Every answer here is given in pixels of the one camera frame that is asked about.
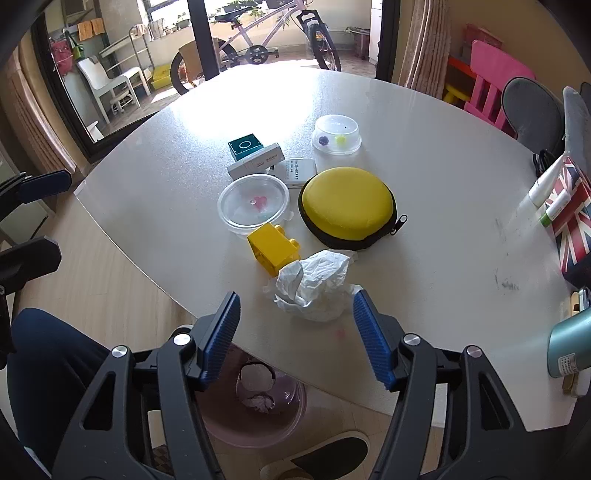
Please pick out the black cream slipper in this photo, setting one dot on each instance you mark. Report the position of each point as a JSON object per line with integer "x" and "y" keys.
{"x": 323, "y": 454}

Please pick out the grey chair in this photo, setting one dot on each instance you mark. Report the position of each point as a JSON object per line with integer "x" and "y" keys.
{"x": 531, "y": 110}

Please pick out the black sliding door frame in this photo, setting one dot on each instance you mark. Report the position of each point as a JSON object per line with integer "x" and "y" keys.
{"x": 203, "y": 37}

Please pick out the pink plastic basin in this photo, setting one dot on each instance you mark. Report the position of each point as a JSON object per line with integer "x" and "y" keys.
{"x": 277, "y": 429}

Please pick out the yellow stool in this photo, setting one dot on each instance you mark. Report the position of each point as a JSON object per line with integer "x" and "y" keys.
{"x": 457, "y": 94}

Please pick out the yellow round zip case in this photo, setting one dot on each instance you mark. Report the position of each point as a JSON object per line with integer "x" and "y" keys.
{"x": 346, "y": 198}

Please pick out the flag print tissue box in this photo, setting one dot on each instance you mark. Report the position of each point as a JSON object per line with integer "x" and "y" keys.
{"x": 572, "y": 221}

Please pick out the clear round plastic container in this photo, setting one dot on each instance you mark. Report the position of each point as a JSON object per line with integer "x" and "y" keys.
{"x": 240, "y": 203}

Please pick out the teal thermos bottle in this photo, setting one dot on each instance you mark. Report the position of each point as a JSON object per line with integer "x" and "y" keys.
{"x": 572, "y": 337}

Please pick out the red hanging bag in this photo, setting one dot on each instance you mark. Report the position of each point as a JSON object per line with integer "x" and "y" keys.
{"x": 62, "y": 57}

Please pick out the orange hanging cloth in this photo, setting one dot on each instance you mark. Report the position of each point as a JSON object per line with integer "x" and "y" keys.
{"x": 98, "y": 26}
{"x": 85, "y": 31}

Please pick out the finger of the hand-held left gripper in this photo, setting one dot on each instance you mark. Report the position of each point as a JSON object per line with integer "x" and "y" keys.
{"x": 44, "y": 185}
{"x": 32, "y": 261}

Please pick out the white carton box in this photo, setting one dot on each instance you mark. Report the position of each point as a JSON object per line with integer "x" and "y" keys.
{"x": 254, "y": 164}

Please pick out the small pink toy piece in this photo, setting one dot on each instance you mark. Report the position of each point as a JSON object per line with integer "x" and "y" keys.
{"x": 261, "y": 202}

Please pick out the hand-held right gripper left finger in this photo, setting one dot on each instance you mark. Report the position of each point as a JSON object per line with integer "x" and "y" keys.
{"x": 221, "y": 337}

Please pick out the yellow crate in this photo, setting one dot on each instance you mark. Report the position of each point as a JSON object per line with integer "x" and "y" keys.
{"x": 161, "y": 76}

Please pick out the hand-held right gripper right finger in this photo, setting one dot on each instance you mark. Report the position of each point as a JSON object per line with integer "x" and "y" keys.
{"x": 374, "y": 341}

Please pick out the white cream tube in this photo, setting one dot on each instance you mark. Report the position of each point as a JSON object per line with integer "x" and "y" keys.
{"x": 542, "y": 187}

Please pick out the small silver yellow device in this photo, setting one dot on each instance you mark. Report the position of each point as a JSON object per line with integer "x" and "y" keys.
{"x": 582, "y": 302}

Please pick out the cardboard box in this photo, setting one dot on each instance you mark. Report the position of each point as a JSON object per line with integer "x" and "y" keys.
{"x": 191, "y": 60}

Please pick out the white bicycle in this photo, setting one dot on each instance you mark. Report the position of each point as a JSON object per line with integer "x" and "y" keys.
{"x": 258, "y": 50}

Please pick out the red plastic crate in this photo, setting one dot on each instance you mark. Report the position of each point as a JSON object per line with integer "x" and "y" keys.
{"x": 482, "y": 34}

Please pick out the yellow toy block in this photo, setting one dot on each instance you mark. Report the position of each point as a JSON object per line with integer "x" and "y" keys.
{"x": 270, "y": 249}

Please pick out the clear plastic dome bowl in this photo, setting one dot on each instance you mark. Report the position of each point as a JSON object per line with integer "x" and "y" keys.
{"x": 337, "y": 127}

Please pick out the pale crumpled scraps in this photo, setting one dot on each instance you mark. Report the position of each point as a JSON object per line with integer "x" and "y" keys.
{"x": 256, "y": 378}

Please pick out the person's navy trouser leg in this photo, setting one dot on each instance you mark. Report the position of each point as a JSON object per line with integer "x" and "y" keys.
{"x": 51, "y": 360}

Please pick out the beige patterned curtain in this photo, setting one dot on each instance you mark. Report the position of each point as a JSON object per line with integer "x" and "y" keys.
{"x": 32, "y": 120}
{"x": 425, "y": 46}

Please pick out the teal toy block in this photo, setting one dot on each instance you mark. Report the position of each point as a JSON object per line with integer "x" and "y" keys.
{"x": 244, "y": 145}

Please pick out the white cabinet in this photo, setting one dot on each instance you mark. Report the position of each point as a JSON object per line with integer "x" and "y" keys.
{"x": 376, "y": 27}

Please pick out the white paper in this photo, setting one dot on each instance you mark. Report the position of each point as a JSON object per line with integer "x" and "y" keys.
{"x": 314, "y": 286}

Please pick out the small white green tube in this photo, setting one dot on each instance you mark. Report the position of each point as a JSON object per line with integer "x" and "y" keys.
{"x": 554, "y": 210}

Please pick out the white metal rack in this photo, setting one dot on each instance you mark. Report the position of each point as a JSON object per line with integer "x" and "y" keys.
{"x": 124, "y": 44}

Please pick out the white plastic chair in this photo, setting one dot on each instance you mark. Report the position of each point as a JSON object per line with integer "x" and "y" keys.
{"x": 99, "y": 81}

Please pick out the pink child chair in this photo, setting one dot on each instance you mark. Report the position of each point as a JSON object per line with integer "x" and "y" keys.
{"x": 498, "y": 69}

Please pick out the white tissue packet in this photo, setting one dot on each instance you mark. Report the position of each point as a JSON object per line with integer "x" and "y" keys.
{"x": 298, "y": 170}

